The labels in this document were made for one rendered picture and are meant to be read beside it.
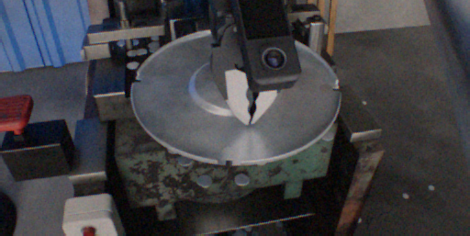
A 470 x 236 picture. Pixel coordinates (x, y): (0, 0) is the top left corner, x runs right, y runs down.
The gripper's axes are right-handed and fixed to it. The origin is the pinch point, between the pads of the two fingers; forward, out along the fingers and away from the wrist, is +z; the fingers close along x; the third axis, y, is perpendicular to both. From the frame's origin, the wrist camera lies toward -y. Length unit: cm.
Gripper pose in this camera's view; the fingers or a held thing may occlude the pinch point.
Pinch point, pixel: (251, 118)
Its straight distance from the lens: 47.1
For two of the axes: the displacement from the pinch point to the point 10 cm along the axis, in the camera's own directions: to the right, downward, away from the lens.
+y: -2.1, -6.2, 7.6
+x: -9.8, 1.3, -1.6
